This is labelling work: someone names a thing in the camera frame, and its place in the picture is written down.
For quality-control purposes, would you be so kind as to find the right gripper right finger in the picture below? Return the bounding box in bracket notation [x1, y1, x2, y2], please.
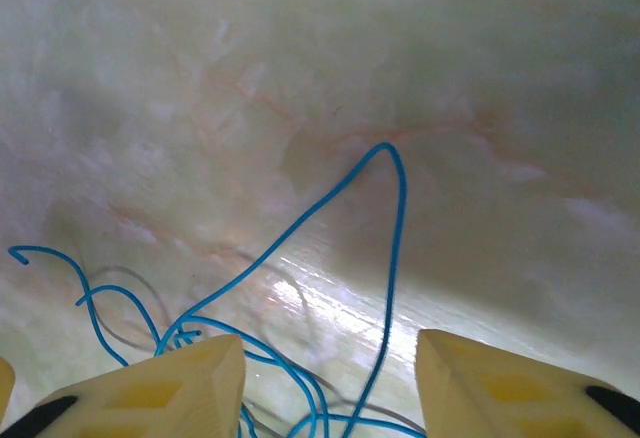
[417, 328, 640, 438]

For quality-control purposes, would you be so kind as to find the thin blue cable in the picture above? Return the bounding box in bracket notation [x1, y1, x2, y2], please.
[154, 142, 426, 438]
[8, 245, 331, 438]

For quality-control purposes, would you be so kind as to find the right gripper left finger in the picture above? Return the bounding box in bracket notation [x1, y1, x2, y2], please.
[0, 335, 246, 438]

